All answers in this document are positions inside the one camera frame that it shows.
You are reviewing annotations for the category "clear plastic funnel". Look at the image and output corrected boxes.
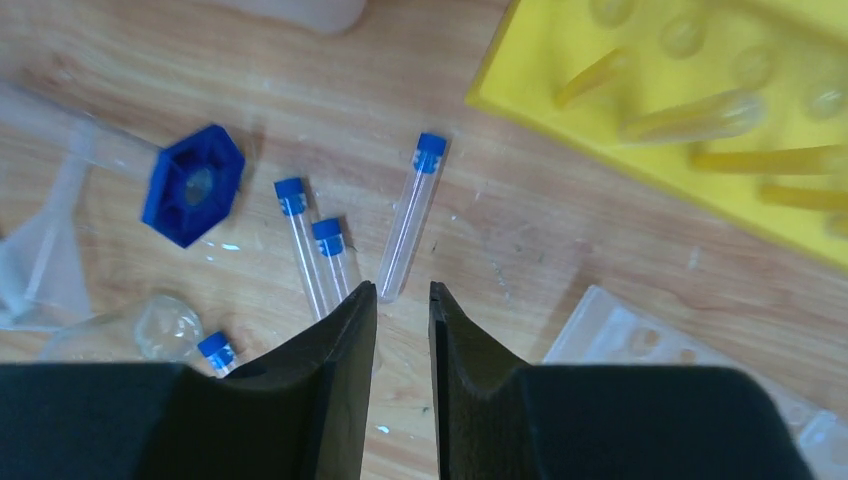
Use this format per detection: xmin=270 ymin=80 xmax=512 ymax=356
xmin=1 ymin=126 xmax=93 ymax=331

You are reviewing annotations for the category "clear plastic well plate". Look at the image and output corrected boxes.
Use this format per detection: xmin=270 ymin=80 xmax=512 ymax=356
xmin=542 ymin=285 xmax=847 ymax=479

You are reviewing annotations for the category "blue capped tube middle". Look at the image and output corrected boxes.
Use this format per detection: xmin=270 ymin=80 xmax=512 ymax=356
xmin=312 ymin=217 xmax=361 ymax=310

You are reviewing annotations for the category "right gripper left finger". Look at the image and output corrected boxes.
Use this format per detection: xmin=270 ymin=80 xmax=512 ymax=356
xmin=1 ymin=281 xmax=378 ymax=479

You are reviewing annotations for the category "blue capped tube front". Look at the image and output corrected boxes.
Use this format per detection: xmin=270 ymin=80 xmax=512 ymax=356
xmin=197 ymin=331 xmax=239 ymax=378

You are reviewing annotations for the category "blue capped tube long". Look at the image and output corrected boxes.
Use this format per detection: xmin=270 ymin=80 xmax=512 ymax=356
xmin=377 ymin=132 xmax=448 ymax=303

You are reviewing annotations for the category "blue capped tube left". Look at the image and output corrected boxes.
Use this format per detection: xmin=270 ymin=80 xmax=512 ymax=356
xmin=274 ymin=177 xmax=329 ymax=321

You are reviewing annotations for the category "clear glass test tube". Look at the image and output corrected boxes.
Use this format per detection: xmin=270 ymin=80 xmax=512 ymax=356
xmin=619 ymin=90 xmax=768 ymax=145

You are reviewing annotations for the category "small glass beaker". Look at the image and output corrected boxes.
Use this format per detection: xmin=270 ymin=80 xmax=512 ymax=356
xmin=38 ymin=294 xmax=204 ymax=363

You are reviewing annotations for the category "yellow test tube rack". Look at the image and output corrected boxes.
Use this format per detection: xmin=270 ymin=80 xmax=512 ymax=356
xmin=466 ymin=0 xmax=847 ymax=267

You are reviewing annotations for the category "pink plastic bin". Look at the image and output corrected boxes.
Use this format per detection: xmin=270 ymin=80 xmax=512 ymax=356
xmin=210 ymin=0 xmax=367 ymax=34

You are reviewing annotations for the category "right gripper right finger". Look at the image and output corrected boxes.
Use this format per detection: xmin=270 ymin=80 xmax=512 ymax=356
xmin=429 ymin=282 xmax=813 ymax=479

